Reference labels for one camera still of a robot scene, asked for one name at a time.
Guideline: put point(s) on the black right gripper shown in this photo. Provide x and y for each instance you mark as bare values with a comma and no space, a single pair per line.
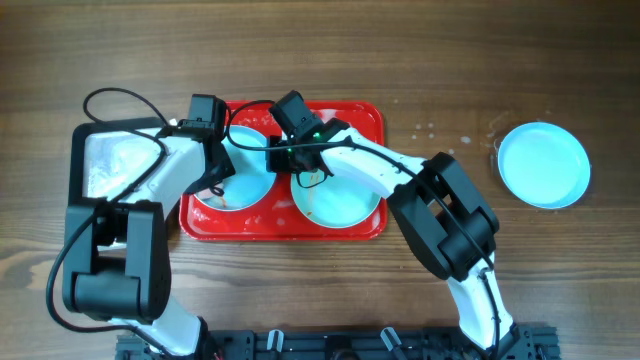
282,160

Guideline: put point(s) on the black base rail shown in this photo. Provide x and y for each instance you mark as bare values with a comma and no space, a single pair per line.
521,342

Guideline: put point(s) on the red plastic tray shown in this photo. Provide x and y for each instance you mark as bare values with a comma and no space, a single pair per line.
276,217

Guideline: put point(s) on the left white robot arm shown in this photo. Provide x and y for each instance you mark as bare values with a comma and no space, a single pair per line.
115,267

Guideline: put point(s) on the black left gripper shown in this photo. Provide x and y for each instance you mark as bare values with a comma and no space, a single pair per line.
218,170

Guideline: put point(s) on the white plate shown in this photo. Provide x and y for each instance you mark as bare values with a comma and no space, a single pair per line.
246,187
332,201
543,165

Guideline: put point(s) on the black soapy water tray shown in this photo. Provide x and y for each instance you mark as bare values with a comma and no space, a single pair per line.
125,179

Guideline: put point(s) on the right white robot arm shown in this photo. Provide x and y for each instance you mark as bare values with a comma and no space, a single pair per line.
445,221

